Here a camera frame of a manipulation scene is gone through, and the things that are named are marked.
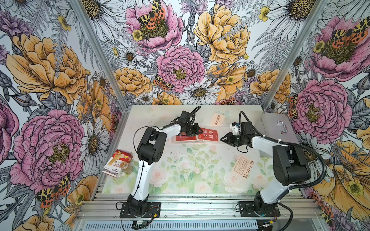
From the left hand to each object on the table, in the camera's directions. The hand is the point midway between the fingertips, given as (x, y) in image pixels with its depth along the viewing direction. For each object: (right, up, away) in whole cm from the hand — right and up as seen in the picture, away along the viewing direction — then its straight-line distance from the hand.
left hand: (201, 134), depth 100 cm
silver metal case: (+47, +6, -9) cm, 48 cm away
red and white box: (-53, -18, -15) cm, 58 cm away
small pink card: (+14, +10, +15) cm, 23 cm away
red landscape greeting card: (-12, -1, 0) cm, 12 cm away
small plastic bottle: (-44, -18, -17) cm, 50 cm away
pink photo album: (+15, +2, +5) cm, 16 cm away
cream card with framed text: (+24, -18, -10) cm, 32 cm away
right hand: (+13, -4, -6) cm, 15 cm away
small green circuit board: (-32, -41, -28) cm, 59 cm away
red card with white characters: (+5, 0, +2) cm, 6 cm away
